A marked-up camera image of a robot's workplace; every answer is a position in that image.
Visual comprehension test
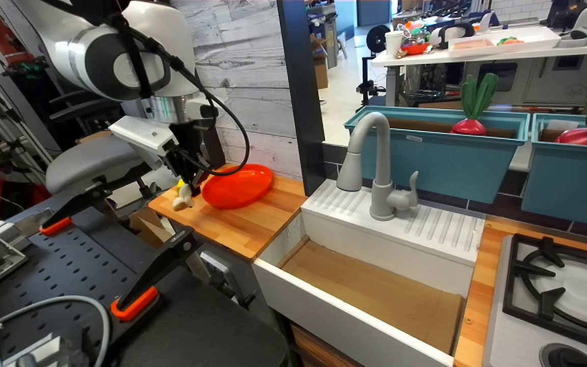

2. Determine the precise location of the black rounded cushion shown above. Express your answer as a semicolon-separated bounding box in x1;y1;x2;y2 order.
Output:
112;264;291;367

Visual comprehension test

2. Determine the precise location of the black backdrop frame post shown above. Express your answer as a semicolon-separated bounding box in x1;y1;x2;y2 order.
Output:
275;0;328;198

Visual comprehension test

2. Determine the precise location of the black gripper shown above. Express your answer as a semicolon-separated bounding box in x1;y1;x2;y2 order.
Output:
168;121;217;189

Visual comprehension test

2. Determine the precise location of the toy stove with black grate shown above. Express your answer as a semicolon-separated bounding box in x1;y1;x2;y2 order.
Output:
484;231;587;367

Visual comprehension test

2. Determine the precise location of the grey cable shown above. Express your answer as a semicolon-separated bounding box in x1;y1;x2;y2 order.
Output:
0;293;115;367

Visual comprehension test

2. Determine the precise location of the teal planter box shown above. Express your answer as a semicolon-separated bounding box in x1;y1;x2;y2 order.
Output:
343;104;535;207
519;111;587;233

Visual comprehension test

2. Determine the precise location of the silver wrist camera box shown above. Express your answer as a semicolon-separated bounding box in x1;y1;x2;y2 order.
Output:
109;114;178;170

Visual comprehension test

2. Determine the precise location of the black clamp orange handle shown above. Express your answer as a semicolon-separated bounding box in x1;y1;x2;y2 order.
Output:
36;171;149;238
109;228;199;324

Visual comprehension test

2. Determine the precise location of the white background table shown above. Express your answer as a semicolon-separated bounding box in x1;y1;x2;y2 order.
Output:
371;26;587;109

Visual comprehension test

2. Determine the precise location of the red bowl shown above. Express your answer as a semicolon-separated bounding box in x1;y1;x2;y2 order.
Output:
401;39;435;57

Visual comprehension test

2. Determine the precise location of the white toy kitchen sink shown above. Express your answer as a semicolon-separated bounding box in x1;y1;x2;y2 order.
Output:
250;177;488;367

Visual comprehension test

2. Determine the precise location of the grey curved plastic shell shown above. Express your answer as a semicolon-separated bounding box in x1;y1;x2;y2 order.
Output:
42;136;149;200

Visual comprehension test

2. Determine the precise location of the grey toy faucet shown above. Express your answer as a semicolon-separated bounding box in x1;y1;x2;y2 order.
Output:
335;111;422;222

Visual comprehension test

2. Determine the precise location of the black perforated board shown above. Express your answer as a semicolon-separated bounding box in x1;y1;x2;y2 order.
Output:
0;202;193;367

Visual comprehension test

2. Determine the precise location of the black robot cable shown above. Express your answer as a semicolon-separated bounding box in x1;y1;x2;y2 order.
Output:
107;0;250;179

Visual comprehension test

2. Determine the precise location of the metal shelving rack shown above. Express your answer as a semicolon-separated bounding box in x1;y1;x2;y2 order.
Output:
0;0;61;207

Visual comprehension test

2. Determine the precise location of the orange plastic bowl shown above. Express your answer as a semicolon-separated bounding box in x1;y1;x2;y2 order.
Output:
199;161;277;213

